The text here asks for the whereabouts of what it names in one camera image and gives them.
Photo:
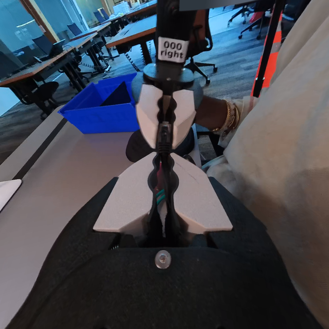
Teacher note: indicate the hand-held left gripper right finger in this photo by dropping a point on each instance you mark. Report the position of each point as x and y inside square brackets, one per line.
[203, 205]

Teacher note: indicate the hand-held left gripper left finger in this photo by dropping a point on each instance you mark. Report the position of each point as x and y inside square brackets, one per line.
[126, 205]

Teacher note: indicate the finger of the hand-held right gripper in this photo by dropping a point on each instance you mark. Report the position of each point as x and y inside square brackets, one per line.
[147, 113]
[185, 113]

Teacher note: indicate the red ethernet splitter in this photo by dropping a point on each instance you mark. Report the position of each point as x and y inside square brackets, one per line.
[158, 177]

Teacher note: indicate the person's right forearm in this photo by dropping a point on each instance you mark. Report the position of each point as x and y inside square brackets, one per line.
[282, 102]

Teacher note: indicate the person's right hand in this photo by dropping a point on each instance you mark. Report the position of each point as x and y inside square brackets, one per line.
[210, 113]

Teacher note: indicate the black padded wrist rest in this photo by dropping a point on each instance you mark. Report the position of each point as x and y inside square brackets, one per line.
[136, 149]

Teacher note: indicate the blue plastic bin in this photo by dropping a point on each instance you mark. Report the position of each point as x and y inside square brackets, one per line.
[102, 118]

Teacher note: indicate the black office chair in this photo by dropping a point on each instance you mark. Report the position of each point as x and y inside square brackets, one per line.
[203, 38]

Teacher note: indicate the person's beige clothing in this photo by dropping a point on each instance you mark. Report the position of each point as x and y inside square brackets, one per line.
[257, 205]

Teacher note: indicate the wooden top office desk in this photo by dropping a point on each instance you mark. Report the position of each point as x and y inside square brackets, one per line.
[133, 30]
[25, 74]

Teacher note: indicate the orange traffic cone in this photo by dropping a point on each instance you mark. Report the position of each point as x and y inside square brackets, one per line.
[277, 51]

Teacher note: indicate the black tripod leg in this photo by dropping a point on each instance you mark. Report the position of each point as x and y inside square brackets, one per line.
[271, 38]

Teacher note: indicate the black computer monitor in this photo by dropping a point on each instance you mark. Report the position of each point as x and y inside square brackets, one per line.
[46, 46]

